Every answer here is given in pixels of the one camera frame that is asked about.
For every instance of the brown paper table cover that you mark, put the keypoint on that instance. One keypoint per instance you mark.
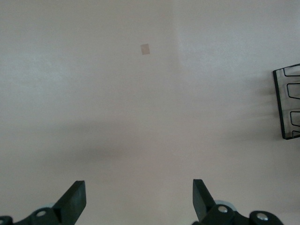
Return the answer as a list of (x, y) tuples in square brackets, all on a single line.
[(117, 117)]

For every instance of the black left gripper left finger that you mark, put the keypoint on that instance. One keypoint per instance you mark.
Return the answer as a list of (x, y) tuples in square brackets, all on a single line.
[(70, 206)]

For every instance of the small brown tape mark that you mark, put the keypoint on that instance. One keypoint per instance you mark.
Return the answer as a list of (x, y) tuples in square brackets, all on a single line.
[(145, 49)]

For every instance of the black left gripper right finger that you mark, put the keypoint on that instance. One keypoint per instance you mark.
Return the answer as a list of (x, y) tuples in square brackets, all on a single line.
[(211, 211)]

